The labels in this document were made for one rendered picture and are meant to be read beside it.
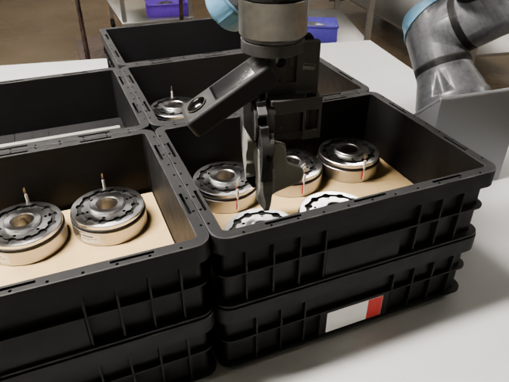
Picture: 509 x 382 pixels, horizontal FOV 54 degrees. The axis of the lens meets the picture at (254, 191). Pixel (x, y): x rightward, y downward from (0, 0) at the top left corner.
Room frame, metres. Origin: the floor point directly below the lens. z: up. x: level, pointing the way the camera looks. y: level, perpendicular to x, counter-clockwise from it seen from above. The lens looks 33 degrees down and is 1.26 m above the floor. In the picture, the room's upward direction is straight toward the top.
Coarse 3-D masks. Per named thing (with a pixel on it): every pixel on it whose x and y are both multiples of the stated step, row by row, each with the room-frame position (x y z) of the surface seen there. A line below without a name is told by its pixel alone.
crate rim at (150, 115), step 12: (168, 60) 1.00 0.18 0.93; (180, 60) 1.00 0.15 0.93; (192, 60) 1.01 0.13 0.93; (204, 60) 1.02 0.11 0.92; (324, 60) 1.00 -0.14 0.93; (336, 72) 0.93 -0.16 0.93; (132, 84) 0.86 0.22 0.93; (360, 84) 0.86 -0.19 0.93; (144, 96) 0.81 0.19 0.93; (324, 96) 0.81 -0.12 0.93; (144, 108) 0.75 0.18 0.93; (156, 120) 0.71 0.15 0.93; (180, 120) 0.71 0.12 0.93
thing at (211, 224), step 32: (352, 96) 0.81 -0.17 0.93; (384, 96) 0.81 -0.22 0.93; (160, 128) 0.68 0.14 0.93; (480, 160) 0.58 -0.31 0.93; (192, 192) 0.51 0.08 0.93; (384, 192) 0.51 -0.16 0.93; (416, 192) 0.51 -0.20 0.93; (448, 192) 0.53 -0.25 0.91; (256, 224) 0.44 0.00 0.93; (288, 224) 0.44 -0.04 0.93; (320, 224) 0.46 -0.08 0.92
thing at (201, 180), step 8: (200, 168) 0.68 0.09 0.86; (208, 168) 0.68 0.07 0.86; (216, 168) 0.68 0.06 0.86; (240, 168) 0.68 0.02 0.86; (200, 176) 0.66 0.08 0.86; (208, 176) 0.65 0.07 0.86; (200, 184) 0.63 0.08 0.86; (208, 184) 0.63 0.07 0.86; (216, 184) 0.63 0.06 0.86; (240, 184) 0.63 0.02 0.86; (248, 184) 0.64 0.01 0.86; (200, 192) 0.62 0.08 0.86; (208, 192) 0.61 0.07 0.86; (216, 192) 0.61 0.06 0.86; (224, 192) 0.61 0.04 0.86; (232, 192) 0.61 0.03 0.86; (240, 192) 0.61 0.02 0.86; (248, 192) 0.62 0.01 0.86
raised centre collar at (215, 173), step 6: (222, 168) 0.67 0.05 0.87; (228, 168) 0.67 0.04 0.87; (234, 168) 0.67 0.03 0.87; (210, 174) 0.65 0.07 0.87; (216, 174) 0.65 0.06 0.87; (234, 174) 0.66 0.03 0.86; (240, 174) 0.65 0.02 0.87; (216, 180) 0.63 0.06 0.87; (222, 180) 0.63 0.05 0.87; (228, 180) 0.63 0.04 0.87; (234, 180) 0.63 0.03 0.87
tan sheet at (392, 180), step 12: (384, 168) 0.73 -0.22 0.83; (324, 180) 0.69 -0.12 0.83; (372, 180) 0.69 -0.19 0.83; (384, 180) 0.69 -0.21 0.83; (396, 180) 0.69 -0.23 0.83; (408, 180) 0.69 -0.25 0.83; (348, 192) 0.66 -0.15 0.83; (360, 192) 0.66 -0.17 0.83; (372, 192) 0.66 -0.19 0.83; (276, 204) 0.62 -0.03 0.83; (288, 204) 0.62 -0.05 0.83; (300, 204) 0.62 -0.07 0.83; (216, 216) 0.59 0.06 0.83; (228, 216) 0.59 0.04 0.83
